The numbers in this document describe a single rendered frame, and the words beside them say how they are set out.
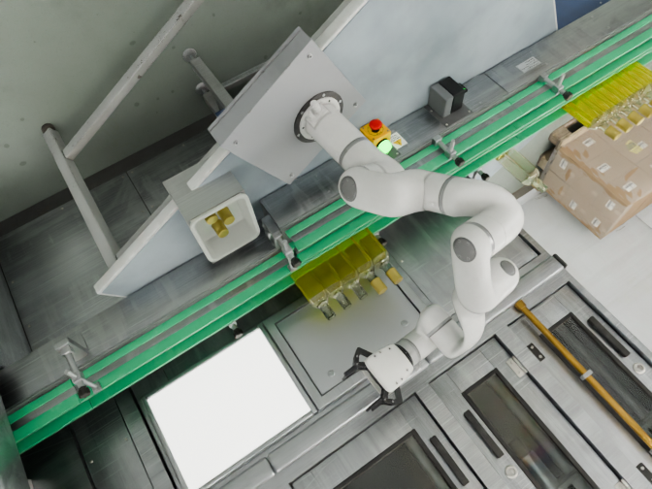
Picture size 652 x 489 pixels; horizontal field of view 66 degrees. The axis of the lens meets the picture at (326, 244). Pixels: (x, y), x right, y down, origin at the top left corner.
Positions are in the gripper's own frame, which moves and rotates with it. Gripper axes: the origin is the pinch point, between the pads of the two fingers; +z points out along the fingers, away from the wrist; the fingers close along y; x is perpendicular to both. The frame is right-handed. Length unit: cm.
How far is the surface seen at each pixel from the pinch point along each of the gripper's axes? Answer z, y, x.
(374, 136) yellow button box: -51, 55, 12
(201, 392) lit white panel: 22, 31, -43
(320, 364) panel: -9.5, 15.0, -31.5
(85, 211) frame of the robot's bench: 24, 96, -26
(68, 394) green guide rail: 53, 50, -37
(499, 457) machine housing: -31, -37, -20
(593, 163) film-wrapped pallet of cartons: -389, 35, -159
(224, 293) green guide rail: 5, 48, -23
